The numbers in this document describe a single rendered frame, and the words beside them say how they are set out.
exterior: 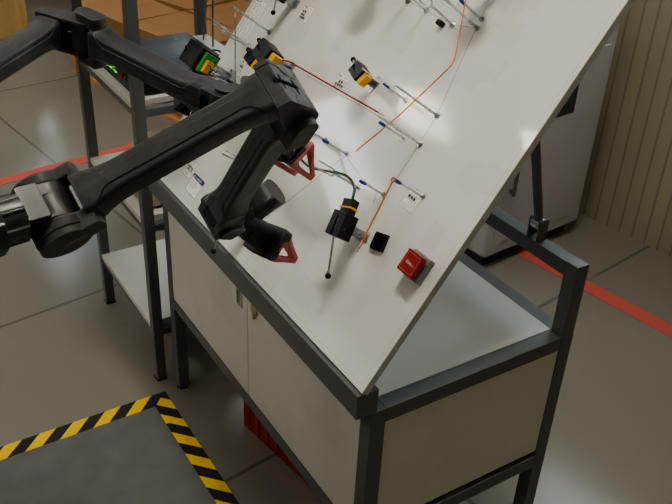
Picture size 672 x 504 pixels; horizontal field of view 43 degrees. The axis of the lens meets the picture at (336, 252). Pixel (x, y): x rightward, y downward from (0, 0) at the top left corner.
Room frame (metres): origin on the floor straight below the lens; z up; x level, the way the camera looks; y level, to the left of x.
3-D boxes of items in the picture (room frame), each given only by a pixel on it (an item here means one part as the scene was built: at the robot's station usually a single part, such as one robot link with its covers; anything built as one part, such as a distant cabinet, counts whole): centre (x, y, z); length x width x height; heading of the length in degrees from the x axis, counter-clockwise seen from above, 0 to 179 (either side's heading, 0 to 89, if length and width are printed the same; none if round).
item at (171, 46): (2.65, 0.60, 1.09); 0.35 x 0.33 x 0.07; 33
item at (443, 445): (2.02, -0.03, 0.60); 1.17 x 0.58 x 0.40; 33
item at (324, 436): (1.62, 0.07, 0.60); 0.55 x 0.03 x 0.39; 33
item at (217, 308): (2.08, 0.37, 0.60); 0.55 x 0.02 x 0.39; 33
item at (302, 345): (1.84, 0.24, 0.83); 1.18 x 0.06 x 0.06; 33
